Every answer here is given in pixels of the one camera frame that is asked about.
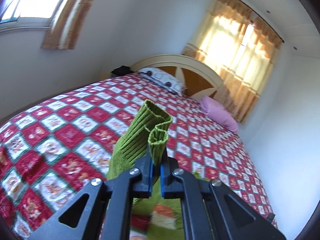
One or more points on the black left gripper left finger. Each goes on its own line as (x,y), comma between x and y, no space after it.
(102,209)

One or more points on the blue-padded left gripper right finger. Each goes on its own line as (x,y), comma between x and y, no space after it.
(210,209)

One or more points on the green orange striped knit sweater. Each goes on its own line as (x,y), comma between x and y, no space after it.
(149,130)

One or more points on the red patchwork teddy bear quilt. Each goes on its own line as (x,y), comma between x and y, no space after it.
(52,150)

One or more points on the pink pillow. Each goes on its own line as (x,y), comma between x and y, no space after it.
(218,114)

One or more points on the cream and brown wooden headboard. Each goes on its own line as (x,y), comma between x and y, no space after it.
(198,79)

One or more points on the white car print pillow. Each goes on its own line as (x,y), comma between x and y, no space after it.
(162,79)

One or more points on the black item beside bed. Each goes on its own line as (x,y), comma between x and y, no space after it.
(121,71)

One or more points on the yellow curtain behind headboard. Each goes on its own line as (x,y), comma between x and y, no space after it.
(241,47)

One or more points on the yellow curtain at side window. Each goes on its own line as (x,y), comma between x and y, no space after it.
(66,25)

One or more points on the sliding side window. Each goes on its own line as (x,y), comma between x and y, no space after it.
(29,14)

